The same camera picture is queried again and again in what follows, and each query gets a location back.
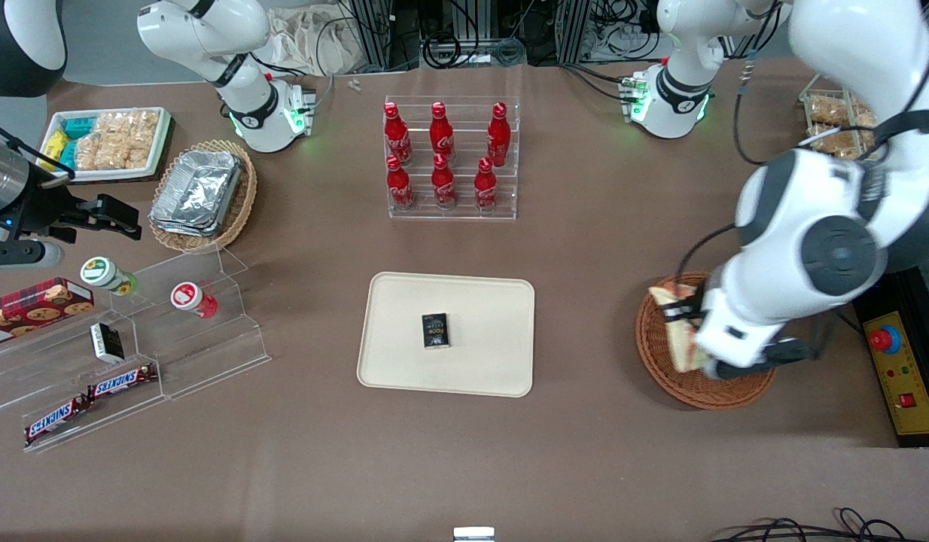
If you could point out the white snack tray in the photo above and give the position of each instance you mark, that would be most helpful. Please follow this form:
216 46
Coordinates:
103 175

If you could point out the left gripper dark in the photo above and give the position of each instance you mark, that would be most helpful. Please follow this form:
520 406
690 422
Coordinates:
688 309

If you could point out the brown Snickers bar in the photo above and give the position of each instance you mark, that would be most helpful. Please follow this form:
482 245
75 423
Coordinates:
56 420
122 382

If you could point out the triangular sandwich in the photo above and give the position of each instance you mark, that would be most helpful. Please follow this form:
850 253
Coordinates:
686 345

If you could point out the aluminium foil container stack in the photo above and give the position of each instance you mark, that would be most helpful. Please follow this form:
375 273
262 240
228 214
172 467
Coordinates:
197 192

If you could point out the light oval wicker basket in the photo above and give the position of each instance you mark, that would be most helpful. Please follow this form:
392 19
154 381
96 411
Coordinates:
239 207

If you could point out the red lidded cup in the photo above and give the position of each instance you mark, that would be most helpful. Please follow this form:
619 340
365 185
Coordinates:
190 297

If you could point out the white cloth bag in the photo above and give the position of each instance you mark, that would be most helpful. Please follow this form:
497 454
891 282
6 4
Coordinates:
314 45

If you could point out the small black white box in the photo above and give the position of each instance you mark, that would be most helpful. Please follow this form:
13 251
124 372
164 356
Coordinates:
107 342

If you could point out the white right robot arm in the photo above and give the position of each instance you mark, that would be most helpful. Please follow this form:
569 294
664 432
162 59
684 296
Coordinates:
231 83

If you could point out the aluminium profile frame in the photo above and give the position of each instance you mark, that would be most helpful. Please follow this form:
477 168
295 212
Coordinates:
374 34
574 30

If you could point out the brown round wicker basket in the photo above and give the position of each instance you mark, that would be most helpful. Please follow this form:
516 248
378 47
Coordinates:
653 357

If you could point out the red plaid cookie box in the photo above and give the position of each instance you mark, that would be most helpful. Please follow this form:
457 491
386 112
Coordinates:
35 309

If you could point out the small black packet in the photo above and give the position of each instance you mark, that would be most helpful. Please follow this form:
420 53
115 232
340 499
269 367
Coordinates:
436 331

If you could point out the yellow snack packet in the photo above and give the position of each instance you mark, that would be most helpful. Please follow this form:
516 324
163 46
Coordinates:
54 144

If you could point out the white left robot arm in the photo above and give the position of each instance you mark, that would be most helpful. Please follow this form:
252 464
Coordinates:
811 218

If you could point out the clear bag of pastries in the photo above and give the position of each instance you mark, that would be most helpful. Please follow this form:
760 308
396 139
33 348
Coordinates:
830 109
837 141

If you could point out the yellow black control box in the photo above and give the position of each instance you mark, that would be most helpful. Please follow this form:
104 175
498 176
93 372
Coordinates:
905 292

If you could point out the silver white bracket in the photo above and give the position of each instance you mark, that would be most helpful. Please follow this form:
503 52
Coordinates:
473 535

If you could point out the dark brown under tray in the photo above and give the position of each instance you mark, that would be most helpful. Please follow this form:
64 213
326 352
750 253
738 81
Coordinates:
169 147

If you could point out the clear rice cracker bag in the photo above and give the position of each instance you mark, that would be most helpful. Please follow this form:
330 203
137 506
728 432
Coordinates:
95 147
139 139

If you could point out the clear acrylic stepped shelf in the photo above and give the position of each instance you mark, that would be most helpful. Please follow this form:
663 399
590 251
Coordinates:
208 354

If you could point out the green lidded cup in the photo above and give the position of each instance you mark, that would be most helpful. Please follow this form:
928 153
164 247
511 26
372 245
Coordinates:
103 273

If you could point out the red cola bottle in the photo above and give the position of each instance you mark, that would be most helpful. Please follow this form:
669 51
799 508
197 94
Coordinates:
485 188
443 184
399 187
441 135
499 135
397 135

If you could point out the teal snack packet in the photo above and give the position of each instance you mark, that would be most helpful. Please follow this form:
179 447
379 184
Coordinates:
67 156
79 128

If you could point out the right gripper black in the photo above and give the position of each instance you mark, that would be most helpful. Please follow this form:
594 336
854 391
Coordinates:
44 208

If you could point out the clear acrylic bottle rack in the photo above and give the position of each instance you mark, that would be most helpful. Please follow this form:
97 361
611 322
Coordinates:
464 113

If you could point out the cream rectangular tray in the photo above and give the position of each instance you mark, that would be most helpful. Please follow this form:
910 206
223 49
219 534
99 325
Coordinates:
479 361

